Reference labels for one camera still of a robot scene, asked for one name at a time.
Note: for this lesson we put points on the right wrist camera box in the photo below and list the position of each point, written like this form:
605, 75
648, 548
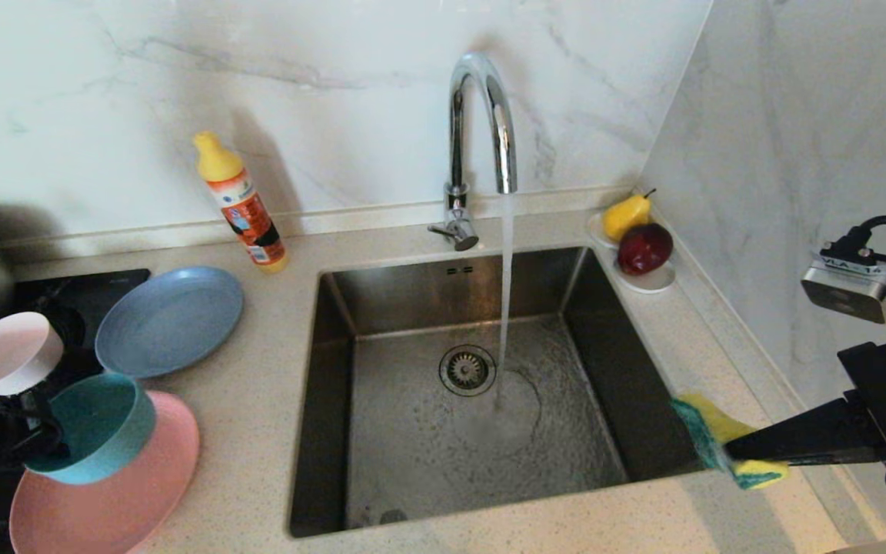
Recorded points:
847, 288

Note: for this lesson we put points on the pink plate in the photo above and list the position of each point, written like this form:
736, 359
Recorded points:
128, 500

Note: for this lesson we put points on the stainless steel sink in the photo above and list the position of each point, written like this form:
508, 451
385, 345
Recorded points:
412, 462

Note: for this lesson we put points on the dark red apple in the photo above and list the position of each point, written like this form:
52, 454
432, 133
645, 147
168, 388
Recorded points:
645, 250

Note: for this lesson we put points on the yellow green sponge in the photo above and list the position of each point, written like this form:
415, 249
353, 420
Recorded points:
708, 423

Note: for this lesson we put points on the pink bowl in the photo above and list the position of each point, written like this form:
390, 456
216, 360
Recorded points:
20, 346

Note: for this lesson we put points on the blue grey plate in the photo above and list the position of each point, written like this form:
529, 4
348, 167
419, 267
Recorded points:
170, 323

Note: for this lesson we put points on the small white fruit dish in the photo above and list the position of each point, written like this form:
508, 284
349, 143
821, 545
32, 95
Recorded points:
652, 283

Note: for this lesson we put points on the teal bowl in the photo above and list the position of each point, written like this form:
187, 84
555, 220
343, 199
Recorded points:
104, 423

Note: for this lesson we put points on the yellow orange dish soap bottle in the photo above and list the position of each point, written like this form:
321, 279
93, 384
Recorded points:
247, 211

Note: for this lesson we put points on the black induction cooktop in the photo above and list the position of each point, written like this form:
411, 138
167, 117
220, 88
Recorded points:
104, 296

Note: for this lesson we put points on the yellow pear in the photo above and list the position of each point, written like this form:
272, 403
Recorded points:
626, 217

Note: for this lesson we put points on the round metal sink strainer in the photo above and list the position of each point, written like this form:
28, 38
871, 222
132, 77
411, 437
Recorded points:
467, 370

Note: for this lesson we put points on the chrome gooseneck faucet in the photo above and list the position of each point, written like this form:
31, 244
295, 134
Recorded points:
456, 138

